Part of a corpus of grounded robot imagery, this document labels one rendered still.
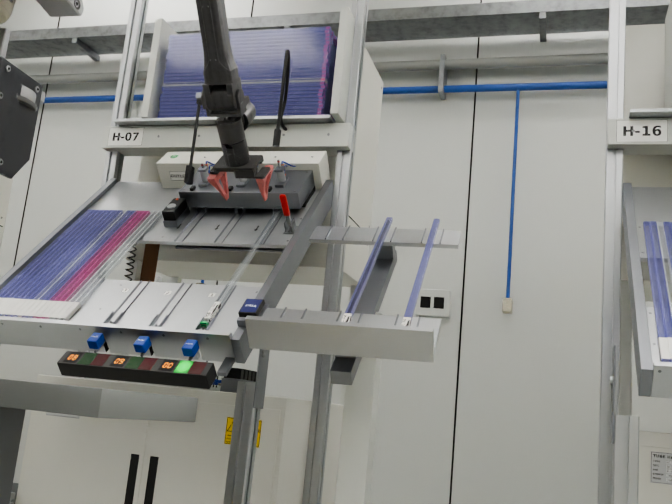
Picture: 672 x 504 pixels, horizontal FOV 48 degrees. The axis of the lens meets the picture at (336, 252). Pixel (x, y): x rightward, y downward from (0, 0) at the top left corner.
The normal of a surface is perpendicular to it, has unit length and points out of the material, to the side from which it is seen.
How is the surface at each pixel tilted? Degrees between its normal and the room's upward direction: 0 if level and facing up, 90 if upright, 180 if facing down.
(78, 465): 90
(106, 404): 90
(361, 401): 90
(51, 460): 90
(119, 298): 45
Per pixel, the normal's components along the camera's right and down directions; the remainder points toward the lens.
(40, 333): -0.26, 0.53
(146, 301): -0.12, -0.85
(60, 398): -0.39, -0.22
